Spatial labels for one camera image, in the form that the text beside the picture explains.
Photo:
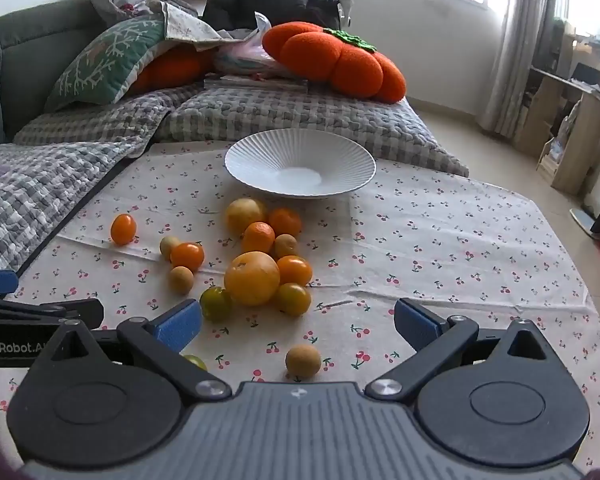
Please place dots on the brown longan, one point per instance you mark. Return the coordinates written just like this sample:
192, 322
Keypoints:
303, 361
286, 246
166, 247
181, 280

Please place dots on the oval orange cherry tomato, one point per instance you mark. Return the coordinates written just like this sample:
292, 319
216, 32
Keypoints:
123, 229

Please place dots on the large yellow orange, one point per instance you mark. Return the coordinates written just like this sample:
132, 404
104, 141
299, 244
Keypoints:
244, 214
252, 278

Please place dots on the grey-green sofa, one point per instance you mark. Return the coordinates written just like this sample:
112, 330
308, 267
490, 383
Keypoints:
30, 50

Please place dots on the orange mandarin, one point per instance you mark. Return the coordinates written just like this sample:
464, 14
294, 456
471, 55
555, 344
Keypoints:
258, 237
286, 221

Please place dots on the cherry print tablecloth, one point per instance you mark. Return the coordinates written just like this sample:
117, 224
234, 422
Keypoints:
455, 260

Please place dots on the white floral cloth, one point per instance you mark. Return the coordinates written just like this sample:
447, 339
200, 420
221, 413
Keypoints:
190, 27

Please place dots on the green cherry tomato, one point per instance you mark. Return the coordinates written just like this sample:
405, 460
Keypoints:
197, 361

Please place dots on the green-yellow cherry tomato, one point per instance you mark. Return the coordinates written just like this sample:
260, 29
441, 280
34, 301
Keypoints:
216, 303

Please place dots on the wooden shelf unit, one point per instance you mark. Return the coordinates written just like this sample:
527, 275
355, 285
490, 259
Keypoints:
580, 125

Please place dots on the pink white plastic bag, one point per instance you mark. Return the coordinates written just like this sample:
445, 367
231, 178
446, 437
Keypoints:
240, 57

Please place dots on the grey curtain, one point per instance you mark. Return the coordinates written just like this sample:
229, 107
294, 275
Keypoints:
520, 50

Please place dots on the white ribbed plate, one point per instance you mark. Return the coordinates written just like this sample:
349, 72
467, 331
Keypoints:
300, 160

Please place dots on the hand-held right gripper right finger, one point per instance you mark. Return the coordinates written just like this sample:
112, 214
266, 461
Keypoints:
416, 324

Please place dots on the flat stack of magazines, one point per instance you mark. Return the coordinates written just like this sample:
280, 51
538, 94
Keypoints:
255, 82

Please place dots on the orange pumpkin cushion green stem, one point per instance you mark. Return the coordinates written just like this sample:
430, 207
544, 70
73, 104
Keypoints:
330, 60

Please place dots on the white chair frame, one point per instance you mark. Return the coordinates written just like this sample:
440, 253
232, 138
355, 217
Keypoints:
346, 10

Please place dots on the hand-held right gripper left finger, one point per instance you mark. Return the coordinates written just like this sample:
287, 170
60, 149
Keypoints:
176, 324

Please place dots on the yellow-orange cherry tomato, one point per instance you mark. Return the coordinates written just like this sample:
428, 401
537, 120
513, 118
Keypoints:
293, 300

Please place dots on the green patterned pillow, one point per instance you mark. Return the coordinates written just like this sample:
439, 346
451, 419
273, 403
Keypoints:
105, 60

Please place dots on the thin grey checkered blanket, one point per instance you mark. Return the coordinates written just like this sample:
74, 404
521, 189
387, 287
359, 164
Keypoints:
40, 180

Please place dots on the grey flat board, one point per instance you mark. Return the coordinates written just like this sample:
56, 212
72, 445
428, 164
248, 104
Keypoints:
582, 220

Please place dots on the plain orange cushion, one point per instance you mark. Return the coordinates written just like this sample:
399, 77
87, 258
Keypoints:
175, 67

